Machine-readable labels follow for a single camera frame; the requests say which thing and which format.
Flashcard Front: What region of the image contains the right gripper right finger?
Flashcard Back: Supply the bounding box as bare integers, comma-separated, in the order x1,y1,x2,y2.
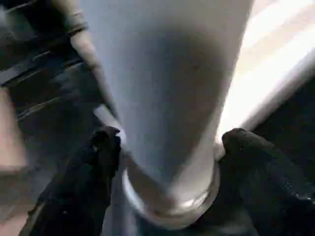
220,127,315,236

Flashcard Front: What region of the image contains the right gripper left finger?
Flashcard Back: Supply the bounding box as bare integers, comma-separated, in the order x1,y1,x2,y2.
27,126,122,236

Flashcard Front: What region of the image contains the white plastic table leg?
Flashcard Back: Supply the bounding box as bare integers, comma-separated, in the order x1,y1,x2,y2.
80,0,255,214

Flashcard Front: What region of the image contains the white plastic table top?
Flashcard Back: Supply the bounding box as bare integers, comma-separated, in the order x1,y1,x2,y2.
122,0,315,231

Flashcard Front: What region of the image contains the white plastic upturned table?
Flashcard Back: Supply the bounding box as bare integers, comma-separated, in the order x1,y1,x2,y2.
14,73,315,236

